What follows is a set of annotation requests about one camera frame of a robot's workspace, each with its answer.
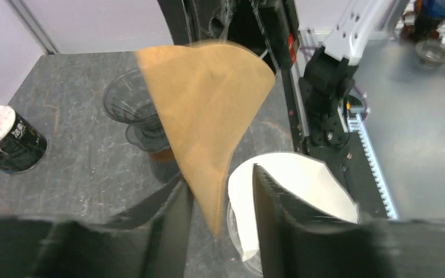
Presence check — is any black wrapped paper roll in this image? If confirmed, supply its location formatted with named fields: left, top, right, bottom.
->
left=0, top=105, right=48, bottom=174

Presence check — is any brown paper coffee filter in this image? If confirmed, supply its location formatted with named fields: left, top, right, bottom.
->
left=135, top=41, right=276, bottom=235

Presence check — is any dark glass carafe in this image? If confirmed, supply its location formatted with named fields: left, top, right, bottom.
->
left=148, top=147, right=175, bottom=162

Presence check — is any dark smoked plastic dripper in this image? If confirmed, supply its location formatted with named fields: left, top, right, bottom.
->
left=103, top=69, right=170, bottom=153

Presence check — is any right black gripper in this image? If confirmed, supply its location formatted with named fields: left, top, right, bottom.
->
left=158, top=0, right=299, bottom=71

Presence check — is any clear glass dripper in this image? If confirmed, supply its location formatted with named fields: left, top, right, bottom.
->
left=226, top=203, right=263, bottom=277

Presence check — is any white paper coffee filter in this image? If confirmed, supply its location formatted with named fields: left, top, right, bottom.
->
left=228, top=152, right=359, bottom=261

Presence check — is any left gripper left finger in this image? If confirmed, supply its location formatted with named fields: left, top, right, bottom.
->
left=0, top=180, right=193, bottom=277

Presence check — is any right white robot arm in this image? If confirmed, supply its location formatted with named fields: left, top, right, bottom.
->
left=137, top=1, right=390, bottom=155

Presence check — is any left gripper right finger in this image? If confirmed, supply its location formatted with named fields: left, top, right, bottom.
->
left=253, top=164, right=445, bottom=277

